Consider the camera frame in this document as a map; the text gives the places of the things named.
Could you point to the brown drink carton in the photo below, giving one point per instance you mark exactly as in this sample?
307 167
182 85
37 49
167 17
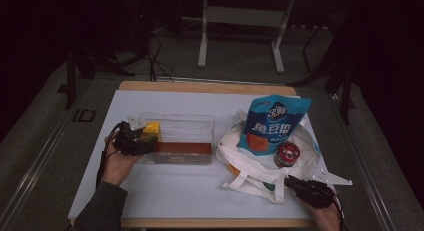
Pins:
183 148

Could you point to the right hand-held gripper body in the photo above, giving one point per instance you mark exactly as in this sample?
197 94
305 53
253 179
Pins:
316 195

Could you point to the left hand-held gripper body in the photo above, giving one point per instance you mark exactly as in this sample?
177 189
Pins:
128 141

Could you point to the white printed tote bag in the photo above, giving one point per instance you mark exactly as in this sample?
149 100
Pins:
253 177

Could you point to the black metal stand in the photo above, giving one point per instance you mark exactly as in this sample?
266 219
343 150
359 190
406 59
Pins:
70 77
333 74

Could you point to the clear plastic tray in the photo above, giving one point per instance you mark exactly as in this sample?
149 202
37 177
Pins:
186 131

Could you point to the red round candy can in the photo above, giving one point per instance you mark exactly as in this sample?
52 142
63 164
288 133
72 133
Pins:
287 154

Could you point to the blue snack bag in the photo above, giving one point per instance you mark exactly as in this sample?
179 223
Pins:
276 121

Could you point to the white metal desk frame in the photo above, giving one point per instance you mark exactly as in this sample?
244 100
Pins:
243 17

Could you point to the person's right hand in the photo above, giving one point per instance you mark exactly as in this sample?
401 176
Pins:
328 219

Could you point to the person's left hand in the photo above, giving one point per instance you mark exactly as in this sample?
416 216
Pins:
116 167

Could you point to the metal floor rail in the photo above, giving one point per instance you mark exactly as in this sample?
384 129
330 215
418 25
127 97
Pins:
36 171
370 181

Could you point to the yellow drink carton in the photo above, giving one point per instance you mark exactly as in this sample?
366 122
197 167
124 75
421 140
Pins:
154 131

